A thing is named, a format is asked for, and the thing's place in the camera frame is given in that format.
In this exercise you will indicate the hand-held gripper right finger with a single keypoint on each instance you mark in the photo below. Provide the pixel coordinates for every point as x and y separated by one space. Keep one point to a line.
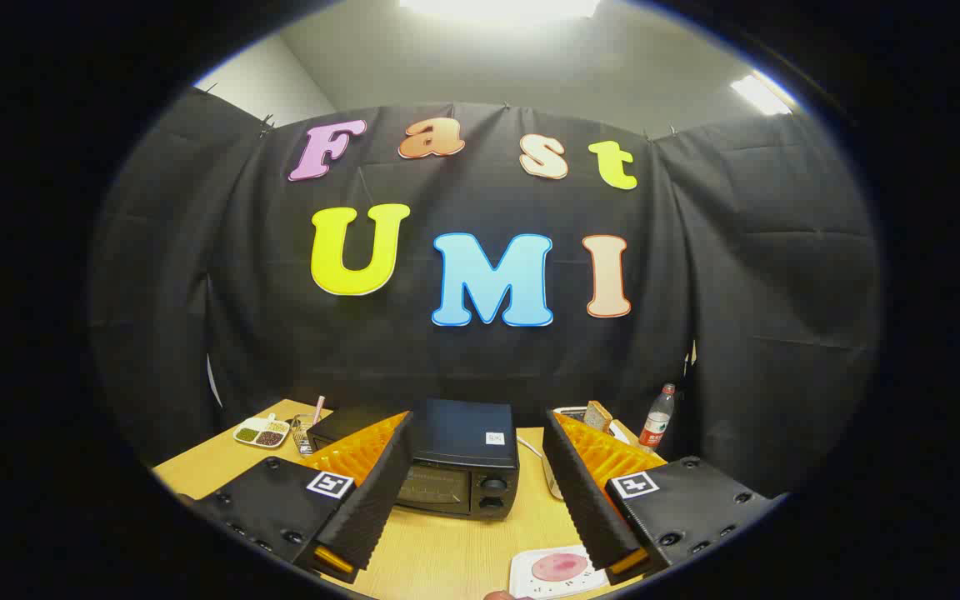
580 492

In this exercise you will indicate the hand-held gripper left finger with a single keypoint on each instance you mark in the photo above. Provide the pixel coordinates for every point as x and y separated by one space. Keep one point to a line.
380 483

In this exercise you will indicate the pink ham slice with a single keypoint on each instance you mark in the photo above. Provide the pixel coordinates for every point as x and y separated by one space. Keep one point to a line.
559 567

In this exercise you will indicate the black toaster oven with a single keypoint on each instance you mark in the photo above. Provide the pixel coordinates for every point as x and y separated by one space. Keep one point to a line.
455 433

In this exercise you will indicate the white food tray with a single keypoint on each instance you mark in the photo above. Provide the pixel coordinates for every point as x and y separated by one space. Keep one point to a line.
526 575

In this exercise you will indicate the white toaster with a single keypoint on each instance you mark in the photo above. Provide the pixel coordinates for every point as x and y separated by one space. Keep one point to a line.
570 411

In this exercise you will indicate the brown bread slice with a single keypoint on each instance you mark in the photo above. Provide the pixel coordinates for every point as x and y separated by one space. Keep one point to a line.
598 417

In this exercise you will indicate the clear glass cup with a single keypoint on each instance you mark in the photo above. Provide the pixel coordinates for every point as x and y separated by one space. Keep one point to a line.
303 433

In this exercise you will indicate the pink straw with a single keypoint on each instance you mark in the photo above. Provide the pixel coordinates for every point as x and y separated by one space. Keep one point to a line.
318 408

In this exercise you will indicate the clear plastic water bottle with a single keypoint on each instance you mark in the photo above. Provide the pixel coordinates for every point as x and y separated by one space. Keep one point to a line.
657 421

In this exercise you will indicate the white divided dish with beans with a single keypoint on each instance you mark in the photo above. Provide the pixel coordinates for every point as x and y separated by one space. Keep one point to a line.
262 433

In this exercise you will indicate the black backdrop cloth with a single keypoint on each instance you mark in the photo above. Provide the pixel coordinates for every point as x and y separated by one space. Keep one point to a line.
488 367

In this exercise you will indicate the ceiling light panel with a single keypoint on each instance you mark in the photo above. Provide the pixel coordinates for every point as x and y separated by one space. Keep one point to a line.
501 7
761 94

